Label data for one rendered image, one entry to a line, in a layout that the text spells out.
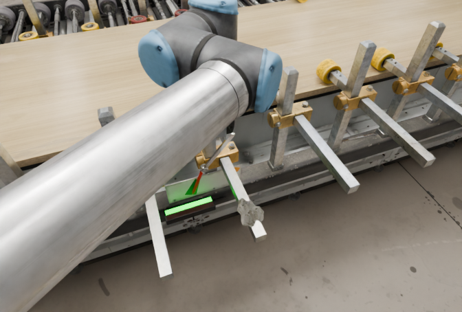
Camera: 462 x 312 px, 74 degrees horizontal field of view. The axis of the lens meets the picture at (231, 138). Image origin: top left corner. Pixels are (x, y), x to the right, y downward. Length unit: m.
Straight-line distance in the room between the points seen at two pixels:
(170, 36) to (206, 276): 1.37
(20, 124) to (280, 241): 1.33
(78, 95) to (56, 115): 0.11
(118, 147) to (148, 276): 1.48
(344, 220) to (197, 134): 1.67
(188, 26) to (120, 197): 0.33
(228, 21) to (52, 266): 0.47
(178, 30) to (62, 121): 0.74
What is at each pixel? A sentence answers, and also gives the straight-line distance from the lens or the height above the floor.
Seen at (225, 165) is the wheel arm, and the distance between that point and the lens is 0.95.
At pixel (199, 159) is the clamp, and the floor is 0.87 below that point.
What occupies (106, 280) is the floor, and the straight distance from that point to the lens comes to 1.80.
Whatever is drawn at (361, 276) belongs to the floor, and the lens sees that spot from 1.82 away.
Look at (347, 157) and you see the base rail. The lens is 1.31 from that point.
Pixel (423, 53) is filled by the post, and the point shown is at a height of 1.08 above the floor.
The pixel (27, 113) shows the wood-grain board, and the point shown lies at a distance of 1.27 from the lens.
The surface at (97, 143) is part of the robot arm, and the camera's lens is 0.29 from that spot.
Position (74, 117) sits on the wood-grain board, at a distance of 1.17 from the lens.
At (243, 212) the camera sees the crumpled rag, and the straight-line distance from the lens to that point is 0.84.
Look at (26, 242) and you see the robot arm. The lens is 0.26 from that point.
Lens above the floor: 1.59
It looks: 45 degrees down
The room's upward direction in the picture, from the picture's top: straight up
